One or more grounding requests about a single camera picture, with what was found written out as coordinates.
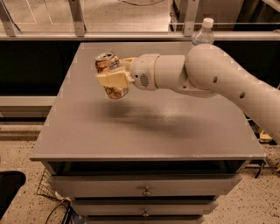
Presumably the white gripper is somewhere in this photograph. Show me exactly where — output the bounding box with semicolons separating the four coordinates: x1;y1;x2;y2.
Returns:
95;54;159;91

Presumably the orange soda can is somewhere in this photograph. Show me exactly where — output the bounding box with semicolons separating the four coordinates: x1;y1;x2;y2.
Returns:
95;52;129;99

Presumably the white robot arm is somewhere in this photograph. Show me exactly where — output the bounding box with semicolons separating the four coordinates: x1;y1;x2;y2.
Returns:
95;44;280;143

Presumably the clear plastic water bottle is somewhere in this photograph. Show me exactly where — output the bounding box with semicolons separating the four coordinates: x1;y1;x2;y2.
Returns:
192;17;214;46

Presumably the grey drawer cabinet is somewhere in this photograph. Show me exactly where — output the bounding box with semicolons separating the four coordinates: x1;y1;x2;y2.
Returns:
31;42;264;224

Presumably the top grey drawer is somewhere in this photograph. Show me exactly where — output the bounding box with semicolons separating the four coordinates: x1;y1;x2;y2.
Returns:
48;174;242;198

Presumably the grey drawer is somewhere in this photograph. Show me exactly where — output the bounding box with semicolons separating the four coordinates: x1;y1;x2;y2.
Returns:
72;200;217;216
48;174;242;198

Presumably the black chair seat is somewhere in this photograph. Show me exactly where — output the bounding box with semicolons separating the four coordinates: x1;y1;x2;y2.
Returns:
0;171;26;220

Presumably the wire mesh basket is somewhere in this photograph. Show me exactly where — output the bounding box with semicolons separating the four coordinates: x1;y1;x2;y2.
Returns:
37;169;61;201

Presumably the black cable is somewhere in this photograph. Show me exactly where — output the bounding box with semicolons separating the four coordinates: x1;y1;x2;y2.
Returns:
45;200;74;224

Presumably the yellow metal frame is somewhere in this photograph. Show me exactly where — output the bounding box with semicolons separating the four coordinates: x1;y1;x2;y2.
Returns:
257;129;272;143

